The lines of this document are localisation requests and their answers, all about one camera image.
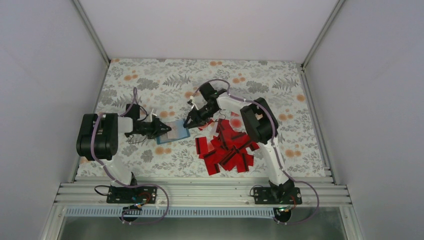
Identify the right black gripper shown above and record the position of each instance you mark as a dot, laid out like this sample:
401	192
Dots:
197	118

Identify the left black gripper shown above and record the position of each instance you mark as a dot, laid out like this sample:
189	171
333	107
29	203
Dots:
156	131

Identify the white card with red print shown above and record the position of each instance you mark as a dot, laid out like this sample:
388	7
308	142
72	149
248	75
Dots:
173	134

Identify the teal card holder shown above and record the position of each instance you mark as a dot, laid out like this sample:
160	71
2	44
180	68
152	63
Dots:
183	133

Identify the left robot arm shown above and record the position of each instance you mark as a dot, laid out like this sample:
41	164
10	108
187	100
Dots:
98	139

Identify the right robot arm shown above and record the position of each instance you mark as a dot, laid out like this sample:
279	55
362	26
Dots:
260	125

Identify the white card with red circle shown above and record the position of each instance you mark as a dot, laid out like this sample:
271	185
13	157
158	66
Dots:
236	123

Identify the pile of red cards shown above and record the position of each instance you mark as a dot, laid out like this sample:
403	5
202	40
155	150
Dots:
228	149

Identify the floral patterned table mat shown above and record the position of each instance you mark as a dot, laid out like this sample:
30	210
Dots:
164	87

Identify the aluminium rail frame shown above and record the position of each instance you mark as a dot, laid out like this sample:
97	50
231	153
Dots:
208	191

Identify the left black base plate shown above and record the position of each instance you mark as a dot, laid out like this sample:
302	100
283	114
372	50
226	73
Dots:
138	195

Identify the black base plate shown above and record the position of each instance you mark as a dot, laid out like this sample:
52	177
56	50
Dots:
264	196
138	195

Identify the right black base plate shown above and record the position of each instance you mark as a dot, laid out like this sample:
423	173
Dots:
264	196

